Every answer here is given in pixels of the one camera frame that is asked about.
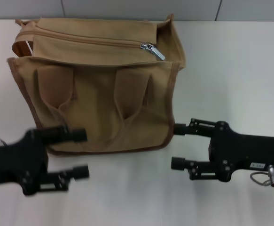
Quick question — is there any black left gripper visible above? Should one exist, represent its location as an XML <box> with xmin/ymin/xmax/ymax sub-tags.
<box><xmin>0</xmin><ymin>126</ymin><xmax>91</xmax><ymax>196</ymax></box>

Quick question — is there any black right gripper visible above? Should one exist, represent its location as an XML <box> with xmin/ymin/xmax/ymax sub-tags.
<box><xmin>171</xmin><ymin>118</ymin><xmax>274</xmax><ymax>183</ymax></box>

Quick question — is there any khaki canvas food bag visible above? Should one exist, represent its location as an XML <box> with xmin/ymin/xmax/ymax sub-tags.
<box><xmin>6</xmin><ymin>13</ymin><xmax>187</xmax><ymax>156</ymax></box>

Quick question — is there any silver zipper pull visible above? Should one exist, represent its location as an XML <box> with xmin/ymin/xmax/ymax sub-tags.
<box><xmin>139</xmin><ymin>41</ymin><xmax>166</xmax><ymax>61</ymax></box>

